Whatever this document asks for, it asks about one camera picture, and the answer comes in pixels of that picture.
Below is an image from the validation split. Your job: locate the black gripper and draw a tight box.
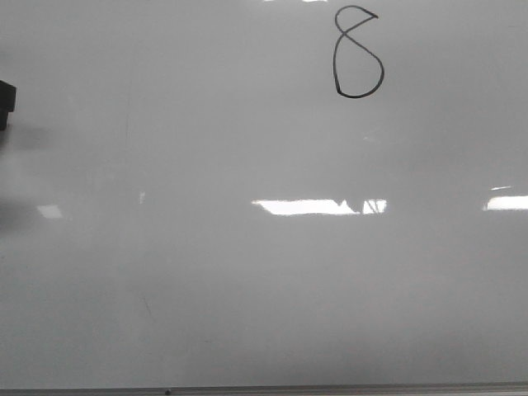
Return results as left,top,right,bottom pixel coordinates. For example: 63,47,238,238
0,81,17,131

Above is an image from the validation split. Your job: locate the white whiteboard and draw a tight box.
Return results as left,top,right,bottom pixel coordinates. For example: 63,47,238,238
1,1,527,389

